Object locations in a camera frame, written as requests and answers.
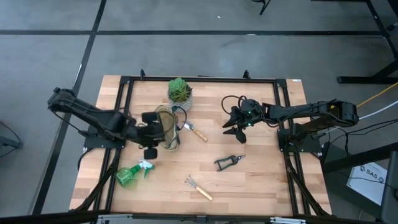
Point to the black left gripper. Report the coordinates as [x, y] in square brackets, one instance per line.
[152, 132]

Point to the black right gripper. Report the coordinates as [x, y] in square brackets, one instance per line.
[248, 112]

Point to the cream green gardening bag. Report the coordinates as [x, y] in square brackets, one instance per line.
[169, 137]

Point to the dark green pruning shears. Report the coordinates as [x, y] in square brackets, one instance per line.
[235, 159]

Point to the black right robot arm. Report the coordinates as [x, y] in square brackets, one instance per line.
[311, 110]

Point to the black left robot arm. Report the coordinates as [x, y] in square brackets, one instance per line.
[93, 118]

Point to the succulent in patterned pot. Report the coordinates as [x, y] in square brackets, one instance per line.
[179, 90]

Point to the green spray bottle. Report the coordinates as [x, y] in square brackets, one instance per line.
[126, 176]

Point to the black chair leg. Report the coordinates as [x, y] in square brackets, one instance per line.
[264, 7]

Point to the black floor beam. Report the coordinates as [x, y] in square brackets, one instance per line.
[357, 158]

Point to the black rig crossbar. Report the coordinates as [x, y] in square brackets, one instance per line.
[46, 217]

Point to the black desk stand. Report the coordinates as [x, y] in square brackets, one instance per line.
[367, 80]

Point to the white cardboard box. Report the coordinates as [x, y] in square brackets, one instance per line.
[367, 183]

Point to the grey floor stand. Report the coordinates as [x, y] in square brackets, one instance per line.
[6, 141]

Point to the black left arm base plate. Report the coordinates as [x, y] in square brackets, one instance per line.
[102, 143]

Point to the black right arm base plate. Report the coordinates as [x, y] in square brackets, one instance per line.
[286, 143]

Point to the black frame clamp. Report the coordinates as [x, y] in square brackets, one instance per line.
[142, 74]
[246, 74]

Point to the black table frame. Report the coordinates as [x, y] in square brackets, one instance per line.
[202, 79]

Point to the silver aluminium post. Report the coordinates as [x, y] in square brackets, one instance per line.
[287, 221]

